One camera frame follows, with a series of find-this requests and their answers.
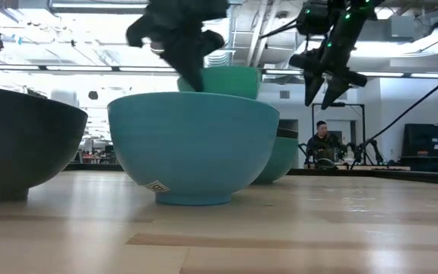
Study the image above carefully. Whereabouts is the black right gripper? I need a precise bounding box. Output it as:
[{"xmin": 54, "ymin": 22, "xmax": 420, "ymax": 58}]
[{"xmin": 288, "ymin": 11, "xmax": 368, "ymax": 111}]

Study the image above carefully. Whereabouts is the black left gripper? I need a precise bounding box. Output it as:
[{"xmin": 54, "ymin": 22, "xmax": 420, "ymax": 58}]
[{"xmin": 125, "ymin": 0, "xmax": 230, "ymax": 93}]

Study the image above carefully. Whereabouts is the dark grey bowl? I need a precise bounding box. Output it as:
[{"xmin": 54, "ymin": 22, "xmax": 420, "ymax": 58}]
[
  {"xmin": 0, "ymin": 85, "xmax": 89, "ymax": 203},
  {"xmin": 275, "ymin": 119, "xmax": 300, "ymax": 140}
]

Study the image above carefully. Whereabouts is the person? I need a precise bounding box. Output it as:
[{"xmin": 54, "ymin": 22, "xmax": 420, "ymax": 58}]
[{"xmin": 304, "ymin": 120, "xmax": 344, "ymax": 169}]

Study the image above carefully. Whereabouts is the blue bowl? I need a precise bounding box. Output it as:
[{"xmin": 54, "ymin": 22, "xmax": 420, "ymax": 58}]
[{"xmin": 106, "ymin": 91, "xmax": 281, "ymax": 207}]

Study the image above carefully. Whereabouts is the turquoise green bowl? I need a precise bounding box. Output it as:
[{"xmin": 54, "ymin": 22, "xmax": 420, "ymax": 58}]
[{"xmin": 250, "ymin": 135, "xmax": 300, "ymax": 186}]

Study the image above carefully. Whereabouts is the black cabinet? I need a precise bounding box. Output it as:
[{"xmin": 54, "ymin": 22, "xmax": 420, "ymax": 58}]
[{"xmin": 400, "ymin": 123, "xmax": 438, "ymax": 173}]

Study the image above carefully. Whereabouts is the black metal frame stand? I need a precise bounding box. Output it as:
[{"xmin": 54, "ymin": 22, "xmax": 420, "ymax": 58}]
[{"xmin": 310, "ymin": 102, "xmax": 367, "ymax": 168}]

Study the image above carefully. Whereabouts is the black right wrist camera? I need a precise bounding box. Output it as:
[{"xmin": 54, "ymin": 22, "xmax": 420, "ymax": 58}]
[{"xmin": 296, "ymin": 0, "xmax": 336, "ymax": 36}]

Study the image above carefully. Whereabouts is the black camera cable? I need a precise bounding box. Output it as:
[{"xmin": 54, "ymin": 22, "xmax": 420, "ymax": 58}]
[{"xmin": 259, "ymin": 17, "xmax": 300, "ymax": 40}]

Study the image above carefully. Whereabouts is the long black cable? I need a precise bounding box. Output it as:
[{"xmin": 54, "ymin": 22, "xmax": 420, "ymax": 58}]
[{"xmin": 350, "ymin": 56, "xmax": 438, "ymax": 168}]

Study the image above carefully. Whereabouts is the black table edge rail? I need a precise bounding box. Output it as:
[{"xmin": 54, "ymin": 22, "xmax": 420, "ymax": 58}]
[{"xmin": 65, "ymin": 163, "xmax": 438, "ymax": 187}]

